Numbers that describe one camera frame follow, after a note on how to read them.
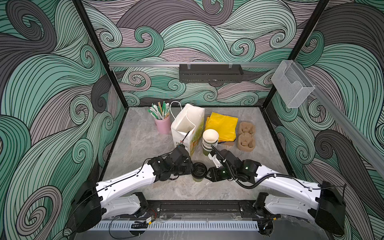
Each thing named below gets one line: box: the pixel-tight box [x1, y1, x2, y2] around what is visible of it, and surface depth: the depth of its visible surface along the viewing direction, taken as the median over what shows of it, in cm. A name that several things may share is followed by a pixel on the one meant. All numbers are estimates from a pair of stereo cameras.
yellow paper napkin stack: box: [205, 112, 239, 143], surface depth 105 cm
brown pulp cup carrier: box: [237, 121, 256, 152], surface depth 97 cm
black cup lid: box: [191, 162, 208, 179], surface depth 76 cm
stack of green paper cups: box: [201, 129, 219, 156], surface depth 83 cm
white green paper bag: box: [171, 103, 205, 157], surface depth 84 cm
